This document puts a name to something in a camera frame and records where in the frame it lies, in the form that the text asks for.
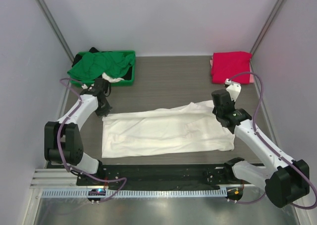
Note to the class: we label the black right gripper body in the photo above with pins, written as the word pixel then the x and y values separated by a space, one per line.
pixel 217 113

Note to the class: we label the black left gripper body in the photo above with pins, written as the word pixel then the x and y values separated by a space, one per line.
pixel 102 105

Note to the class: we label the white t shirt with print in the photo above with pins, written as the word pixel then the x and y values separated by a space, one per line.
pixel 185 129

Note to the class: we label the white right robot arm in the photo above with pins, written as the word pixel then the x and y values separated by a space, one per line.
pixel 283 179

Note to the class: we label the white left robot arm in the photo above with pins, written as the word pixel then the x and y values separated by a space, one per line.
pixel 62 140

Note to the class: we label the green plastic bin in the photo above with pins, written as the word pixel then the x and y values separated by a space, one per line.
pixel 128 78

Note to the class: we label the white t shirt in bin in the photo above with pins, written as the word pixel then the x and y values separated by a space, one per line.
pixel 110 79

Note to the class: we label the green t shirt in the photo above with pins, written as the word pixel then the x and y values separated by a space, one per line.
pixel 92 65

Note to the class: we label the black t shirt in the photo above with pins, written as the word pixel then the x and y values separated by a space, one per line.
pixel 78 57

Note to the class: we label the red folded t shirt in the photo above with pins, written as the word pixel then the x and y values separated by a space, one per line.
pixel 226 65

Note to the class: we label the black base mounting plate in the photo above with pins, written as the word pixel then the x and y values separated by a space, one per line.
pixel 192 177

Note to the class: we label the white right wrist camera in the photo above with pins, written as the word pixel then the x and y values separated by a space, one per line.
pixel 233 88

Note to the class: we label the white slotted cable duct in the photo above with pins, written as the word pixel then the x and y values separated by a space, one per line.
pixel 101 193

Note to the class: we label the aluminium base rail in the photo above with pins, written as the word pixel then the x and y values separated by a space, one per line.
pixel 52 178

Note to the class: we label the left aluminium corner post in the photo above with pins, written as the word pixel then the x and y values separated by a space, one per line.
pixel 55 28

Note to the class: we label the aluminium corner post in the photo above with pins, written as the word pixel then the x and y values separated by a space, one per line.
pixel 277 7
pixel 55 28

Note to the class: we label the right aluminium corner post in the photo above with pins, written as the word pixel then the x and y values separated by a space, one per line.
pixel 277 7

